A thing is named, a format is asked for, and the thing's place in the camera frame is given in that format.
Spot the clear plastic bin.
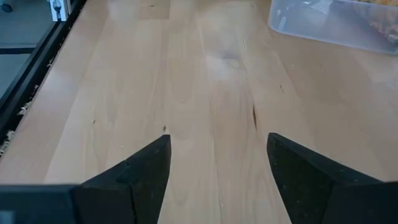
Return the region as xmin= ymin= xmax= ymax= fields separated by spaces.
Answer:
xmin=267 ymin=0 xmax=398 ymax=56

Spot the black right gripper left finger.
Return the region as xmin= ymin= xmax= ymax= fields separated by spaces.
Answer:
xmin=74 ymin=134 xmax=172 ymax=224

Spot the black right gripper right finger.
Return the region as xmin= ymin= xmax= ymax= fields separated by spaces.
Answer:
xmin=266 ymin=133 xmax=398 ymax=224

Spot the pink green noodle packet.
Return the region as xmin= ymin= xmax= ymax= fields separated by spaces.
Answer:
xmin=351 ymin=0 xmax=398 ymax=44

